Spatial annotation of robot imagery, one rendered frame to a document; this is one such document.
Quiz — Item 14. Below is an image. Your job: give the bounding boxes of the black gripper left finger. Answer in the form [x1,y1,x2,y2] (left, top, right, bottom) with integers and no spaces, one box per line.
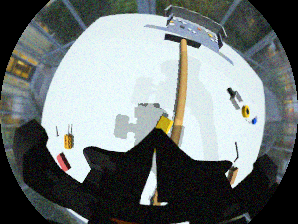
[82,128,158,196]

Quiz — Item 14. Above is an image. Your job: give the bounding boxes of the yellow ring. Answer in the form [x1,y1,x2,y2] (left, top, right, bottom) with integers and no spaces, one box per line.
[242,105,250,119]

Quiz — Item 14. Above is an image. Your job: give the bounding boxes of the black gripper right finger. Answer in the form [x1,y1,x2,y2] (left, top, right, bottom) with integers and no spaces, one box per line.
[156,128,233,202]

